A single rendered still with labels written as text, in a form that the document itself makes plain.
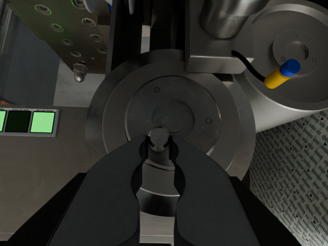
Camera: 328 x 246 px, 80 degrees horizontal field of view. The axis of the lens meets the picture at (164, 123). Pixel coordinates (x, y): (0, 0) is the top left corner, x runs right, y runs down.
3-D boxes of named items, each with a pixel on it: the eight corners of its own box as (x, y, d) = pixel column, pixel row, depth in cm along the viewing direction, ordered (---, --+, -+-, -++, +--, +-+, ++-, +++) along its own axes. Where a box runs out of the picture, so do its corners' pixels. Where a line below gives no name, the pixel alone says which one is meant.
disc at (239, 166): (249, 50, 19) (264, 217, 16) (247, 53, 19) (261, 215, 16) (92, 45, 18) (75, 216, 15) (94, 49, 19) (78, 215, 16)
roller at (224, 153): (236, 61, 18) (246, 196, 15) (190, 123, 43) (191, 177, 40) (107, 57, 17) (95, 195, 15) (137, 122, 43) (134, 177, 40)
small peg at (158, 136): (165, 152, 12) (143, 143, 12) (163, 154, 14) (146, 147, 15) (174, 131, 12) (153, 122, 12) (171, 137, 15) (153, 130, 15)
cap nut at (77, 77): (85, 63, 51) (83, 79, 50) (90, 70, 55) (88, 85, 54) (71, 62, 51) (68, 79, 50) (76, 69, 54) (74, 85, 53)
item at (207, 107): (238, 104, 15) (191, 190, 14) (229, 111, 17) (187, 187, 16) (157, 57, 16) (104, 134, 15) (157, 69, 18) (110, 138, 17)
